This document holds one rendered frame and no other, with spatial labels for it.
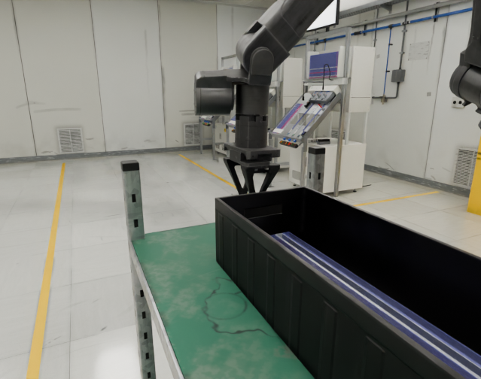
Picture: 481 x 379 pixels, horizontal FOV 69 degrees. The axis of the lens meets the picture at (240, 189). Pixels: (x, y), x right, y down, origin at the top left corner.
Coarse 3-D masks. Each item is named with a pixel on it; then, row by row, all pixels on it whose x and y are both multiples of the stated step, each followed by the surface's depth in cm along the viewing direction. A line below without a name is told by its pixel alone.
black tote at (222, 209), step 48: (288, 192) 60; (240, 240) 47; (336, 240) 55; (384, 240) 46; (432, 240) 39; (240, 288) 49; (288, 288) 37; (336, 288) 29; (384, 288) 47; (432, 288) 40; (480, 288) 35; (288, 336) 38; (336, 336) 30; (384, 336) 25; (480, 336) 35
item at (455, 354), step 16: (288, 240) 55; (304, 256) 50; (320, 256) 50; (336, 272) 45; (352, 288) 42; (368, 288) 42; (368, 304) 38; (384, 304) 38; (400, 320) 36; (416, 320) 36; (416, 336) 33; (432, 336) 33; (448, 336) 33; (432, 352) 31; (448, 352) 31; (464, 352) 31; (464, 368) 30; (480, 368) 29
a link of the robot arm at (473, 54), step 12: (480, 0) 57; (480, 12) 58; (480, 24) 59; (480, 36) 60; (468, 48) 63; (480, 48) 61; (468, 60) 64; (480, 60) 62; (456, 72) 68; (456, 84) 68; (480, 96) 63
